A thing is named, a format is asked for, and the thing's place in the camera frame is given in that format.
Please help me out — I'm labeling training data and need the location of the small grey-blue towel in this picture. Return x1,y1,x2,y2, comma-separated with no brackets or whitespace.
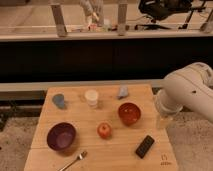
117,85,129,99

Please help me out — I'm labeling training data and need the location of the black office chair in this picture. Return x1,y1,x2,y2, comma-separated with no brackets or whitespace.
138,0,206,30

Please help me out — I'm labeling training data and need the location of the left grey frame post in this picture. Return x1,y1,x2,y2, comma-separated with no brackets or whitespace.
51,4,67,37

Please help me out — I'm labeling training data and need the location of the red bowl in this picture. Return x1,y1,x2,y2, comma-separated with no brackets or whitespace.
118,102,141,126

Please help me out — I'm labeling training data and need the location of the white cup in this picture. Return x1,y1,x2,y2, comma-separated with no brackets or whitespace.
84,90,99,107

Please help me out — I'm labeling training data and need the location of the blue cup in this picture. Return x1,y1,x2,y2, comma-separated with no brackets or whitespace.
52,94,65,109

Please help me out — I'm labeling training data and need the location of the black remote control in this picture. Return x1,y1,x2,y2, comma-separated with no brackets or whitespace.
135,135,155,159

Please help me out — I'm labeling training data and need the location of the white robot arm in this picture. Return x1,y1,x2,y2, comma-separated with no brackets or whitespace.
154,62,213,129

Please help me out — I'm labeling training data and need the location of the grey frame post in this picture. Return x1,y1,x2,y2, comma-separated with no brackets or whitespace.
51,4,67,37
117,1,127,36

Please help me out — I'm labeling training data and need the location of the red apple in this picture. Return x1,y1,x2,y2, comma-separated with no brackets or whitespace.
97,123,112,139

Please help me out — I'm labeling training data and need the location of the right grey frame post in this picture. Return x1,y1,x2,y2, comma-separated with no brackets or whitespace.
117,1,127,36

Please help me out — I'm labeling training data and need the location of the purple bowl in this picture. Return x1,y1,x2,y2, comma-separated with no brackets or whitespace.
47,122,76,151

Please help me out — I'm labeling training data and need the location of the silver fork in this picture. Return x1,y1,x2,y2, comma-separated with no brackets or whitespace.
58,151,87,171

